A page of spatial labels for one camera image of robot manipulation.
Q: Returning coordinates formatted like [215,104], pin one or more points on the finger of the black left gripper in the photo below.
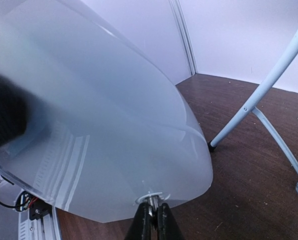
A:
[14,111]

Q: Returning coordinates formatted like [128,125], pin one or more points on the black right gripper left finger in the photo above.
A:
[140,228]

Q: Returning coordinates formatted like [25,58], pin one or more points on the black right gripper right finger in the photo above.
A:
[167,227]

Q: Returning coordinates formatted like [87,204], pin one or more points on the clear plastic metronome cover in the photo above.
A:
[106,127]

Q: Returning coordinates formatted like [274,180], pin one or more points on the light blue folding music stand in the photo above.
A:
[250,105]

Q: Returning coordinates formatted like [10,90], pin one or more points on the front aluminium frame rail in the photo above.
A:
[46,228]

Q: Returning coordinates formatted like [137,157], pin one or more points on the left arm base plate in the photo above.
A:
[38,209]

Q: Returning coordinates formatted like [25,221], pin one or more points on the left aluminium corner post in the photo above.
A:
[179,17]

